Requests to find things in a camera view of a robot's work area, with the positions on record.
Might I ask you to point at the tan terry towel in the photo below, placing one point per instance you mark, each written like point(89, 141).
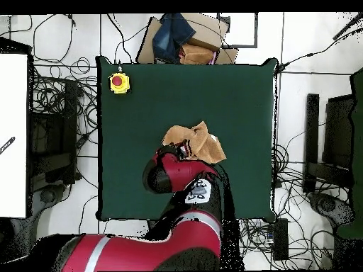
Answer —
point(210, 150)

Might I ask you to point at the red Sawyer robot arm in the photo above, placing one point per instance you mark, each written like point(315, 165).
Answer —
point(184, 172)

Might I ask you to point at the black flat bar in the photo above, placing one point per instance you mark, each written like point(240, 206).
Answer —
point(311, 141)

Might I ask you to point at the dark green table cloth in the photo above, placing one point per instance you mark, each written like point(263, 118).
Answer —
point(141, 113)

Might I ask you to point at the yellow emergency stop button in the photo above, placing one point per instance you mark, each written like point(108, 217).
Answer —
point(119, 82)

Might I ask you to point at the folded tan towel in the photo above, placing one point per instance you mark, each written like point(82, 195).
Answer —
point(195, 53)

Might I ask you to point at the blue denim jeans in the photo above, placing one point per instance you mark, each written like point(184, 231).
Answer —
point(170, 34)

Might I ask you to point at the brown cardboard box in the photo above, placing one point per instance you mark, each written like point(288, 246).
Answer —
point(207, 31)

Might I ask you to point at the black power strip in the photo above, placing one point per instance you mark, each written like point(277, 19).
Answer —
point(280, 238)

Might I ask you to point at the black equipment case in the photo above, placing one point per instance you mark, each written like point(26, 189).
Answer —
point(54, 127)

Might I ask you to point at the black box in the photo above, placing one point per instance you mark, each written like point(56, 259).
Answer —
point(339, 127)

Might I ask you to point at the green cloth on side table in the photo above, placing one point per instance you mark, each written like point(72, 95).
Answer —
point(358, 141)

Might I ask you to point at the white desk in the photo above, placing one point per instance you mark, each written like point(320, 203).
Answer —
point(12, 113)

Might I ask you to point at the black rod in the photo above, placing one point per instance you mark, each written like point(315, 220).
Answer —
point(347, 27)

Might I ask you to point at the black square metal frame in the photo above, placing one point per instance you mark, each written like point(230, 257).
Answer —
point(241, 46)

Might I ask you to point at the black pedestal foot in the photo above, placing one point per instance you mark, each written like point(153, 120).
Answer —
point(48, 195)
point(329, 205)

